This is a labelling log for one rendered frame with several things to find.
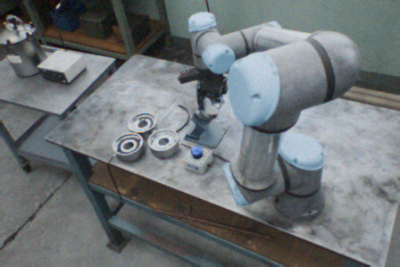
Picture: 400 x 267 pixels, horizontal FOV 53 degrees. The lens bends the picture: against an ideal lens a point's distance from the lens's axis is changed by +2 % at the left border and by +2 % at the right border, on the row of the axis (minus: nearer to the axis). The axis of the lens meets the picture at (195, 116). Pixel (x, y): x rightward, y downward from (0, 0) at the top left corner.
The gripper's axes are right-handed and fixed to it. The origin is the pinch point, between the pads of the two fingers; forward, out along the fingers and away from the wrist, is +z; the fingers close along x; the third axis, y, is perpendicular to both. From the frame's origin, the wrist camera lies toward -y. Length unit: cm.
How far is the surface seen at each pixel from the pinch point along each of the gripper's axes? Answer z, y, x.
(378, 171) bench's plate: 12, 54, 5
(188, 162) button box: 8.1, 0.5, -16.8
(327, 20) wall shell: 48, 5, 149
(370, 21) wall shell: 44, 31, 148
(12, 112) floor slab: 92, -194, 37
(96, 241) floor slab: 92, -65, -23
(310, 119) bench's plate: 11.9, 29.3, 20.1
